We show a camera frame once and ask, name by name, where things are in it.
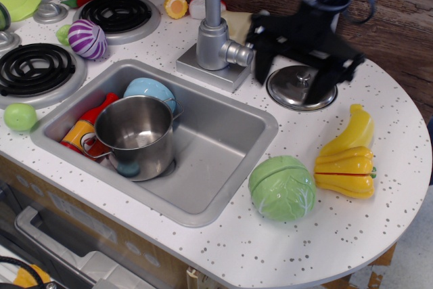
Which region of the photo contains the back right stove burner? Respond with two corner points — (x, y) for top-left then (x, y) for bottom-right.
(73, 0), (161, 45)

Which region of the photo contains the green toy lime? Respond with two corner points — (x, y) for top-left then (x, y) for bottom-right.
(3, 103), (37, 131)

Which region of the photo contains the light blue toy vegetable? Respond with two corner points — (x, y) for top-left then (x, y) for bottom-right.
(123, 77), (177, 112)

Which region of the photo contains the yellow toy banana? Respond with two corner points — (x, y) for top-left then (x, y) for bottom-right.
(319, 104), (375, 156)

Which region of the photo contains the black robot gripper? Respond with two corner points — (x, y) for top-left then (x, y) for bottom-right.
(248, 3), (365, 105)

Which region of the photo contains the grey toy faucet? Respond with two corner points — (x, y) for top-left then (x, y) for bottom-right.
(176, 0), (254, 93)

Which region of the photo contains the purple toy onion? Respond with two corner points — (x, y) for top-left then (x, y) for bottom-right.
(68, 19), (108, 60)

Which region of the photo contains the cream toy cheese wedge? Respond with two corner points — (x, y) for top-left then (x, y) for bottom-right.
(221, 10), (252, 45)

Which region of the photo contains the grey stove knob left edge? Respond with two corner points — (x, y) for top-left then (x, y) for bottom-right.
(0, 31), (22, 56)

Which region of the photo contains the front black stove burner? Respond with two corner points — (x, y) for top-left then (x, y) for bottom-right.
(1, 43), (87, 109)

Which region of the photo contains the red white toy cheese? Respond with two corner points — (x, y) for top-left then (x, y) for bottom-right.
(189, 0), (227, 20)

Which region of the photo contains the yellow toy below counter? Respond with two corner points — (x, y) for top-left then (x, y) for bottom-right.
(13, 264), (51, 288)

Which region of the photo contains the grey oven door handle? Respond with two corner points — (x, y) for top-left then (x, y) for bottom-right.
(14, 206), (152, 288)

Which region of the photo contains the green toy cabbage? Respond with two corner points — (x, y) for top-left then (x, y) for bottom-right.
(248, 156), (316, 221)

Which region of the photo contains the round steel pot lid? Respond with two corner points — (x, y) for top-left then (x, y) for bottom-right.
(266, 65), (338, 112)

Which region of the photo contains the stainless steel pot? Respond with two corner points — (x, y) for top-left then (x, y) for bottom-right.
(94, 95), (184, 181)

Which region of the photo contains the yellow toy corn piece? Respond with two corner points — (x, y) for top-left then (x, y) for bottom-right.
(164, 0), (188, 19)

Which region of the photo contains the yellow toy bell pepper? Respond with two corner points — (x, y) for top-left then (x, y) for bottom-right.
(313, 146), (375, 199)

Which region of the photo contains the grey stove knob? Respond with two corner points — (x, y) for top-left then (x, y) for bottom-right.
(32, 3), (68, 24)

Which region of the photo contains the grey toy sink basin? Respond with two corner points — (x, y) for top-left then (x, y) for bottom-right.
(31, 60), (278, 227)

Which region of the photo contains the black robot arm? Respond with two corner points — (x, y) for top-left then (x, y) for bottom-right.
(246, 0), (374, 104)

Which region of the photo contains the red ketchup toy bottle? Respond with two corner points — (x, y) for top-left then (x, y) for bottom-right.
(60, 93), (119, 161)

